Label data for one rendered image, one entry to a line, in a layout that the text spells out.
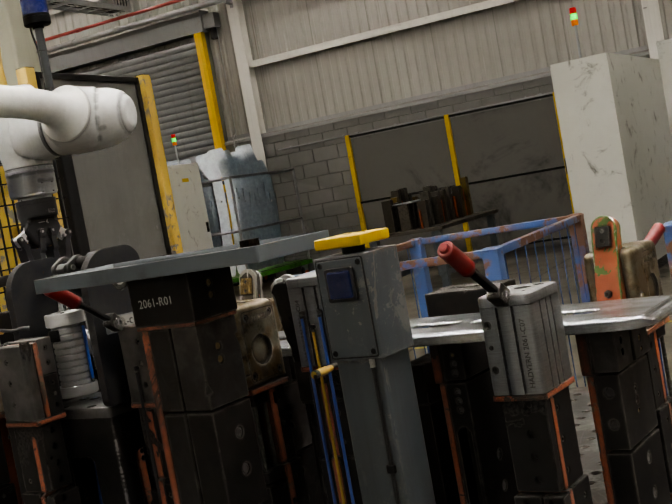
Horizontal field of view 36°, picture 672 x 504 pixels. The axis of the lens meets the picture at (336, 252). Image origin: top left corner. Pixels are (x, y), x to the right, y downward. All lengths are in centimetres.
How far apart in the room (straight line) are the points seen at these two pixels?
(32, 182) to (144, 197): 339
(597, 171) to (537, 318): 827
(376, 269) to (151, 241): 433
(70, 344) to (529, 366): 73
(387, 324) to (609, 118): 835
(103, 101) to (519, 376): 100
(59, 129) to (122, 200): 334
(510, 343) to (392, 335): 16
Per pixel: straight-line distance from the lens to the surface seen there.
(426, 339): 139
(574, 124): 949
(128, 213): 527
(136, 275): 124
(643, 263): 153
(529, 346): 119
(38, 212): 203
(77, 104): 191
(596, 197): 947
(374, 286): 109
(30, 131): 200
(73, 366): 162
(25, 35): 973
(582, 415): 211
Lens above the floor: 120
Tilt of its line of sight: 3 degrees down
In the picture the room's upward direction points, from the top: 10 degrees counter-clockwise
